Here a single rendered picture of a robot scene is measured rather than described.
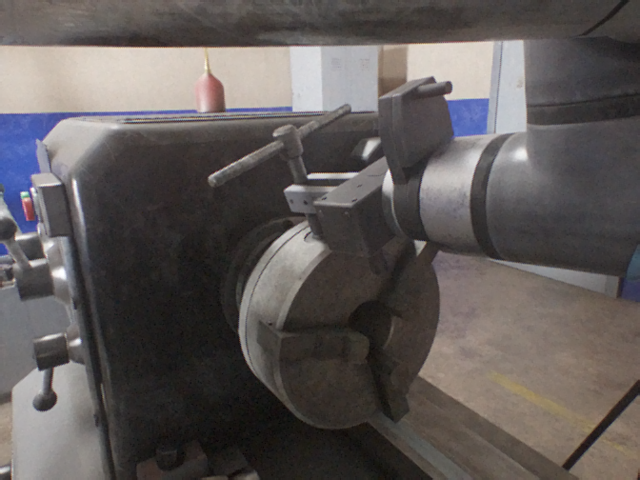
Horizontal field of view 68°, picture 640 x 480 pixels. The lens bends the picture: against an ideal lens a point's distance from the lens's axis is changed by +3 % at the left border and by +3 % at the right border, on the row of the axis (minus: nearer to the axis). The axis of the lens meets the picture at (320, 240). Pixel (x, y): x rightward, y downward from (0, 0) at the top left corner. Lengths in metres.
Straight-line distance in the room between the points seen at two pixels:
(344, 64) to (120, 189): 3.65
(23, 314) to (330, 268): 2.31
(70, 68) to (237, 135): 3.32
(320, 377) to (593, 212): 0.35
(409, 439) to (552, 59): 0.64
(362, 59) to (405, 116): 3.94
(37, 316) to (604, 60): 2.62
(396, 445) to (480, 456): 0.12
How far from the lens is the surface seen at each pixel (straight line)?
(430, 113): 0.37
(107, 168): 0.61
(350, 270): 0.52
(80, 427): 0.96
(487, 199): 0.32
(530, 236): 0.31
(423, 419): 0.86
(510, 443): 0.86
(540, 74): 0.30
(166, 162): 0.62
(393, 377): 0.56
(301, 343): 0.49
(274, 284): 0.51
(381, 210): 0.38
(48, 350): 0.73
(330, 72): 4.08
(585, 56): 0.28
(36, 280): 0.82
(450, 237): 0.34
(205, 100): 1.10
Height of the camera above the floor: 1.35
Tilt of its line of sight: 16 degrees down
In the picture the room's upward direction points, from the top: 2 degrees counter-clockwise
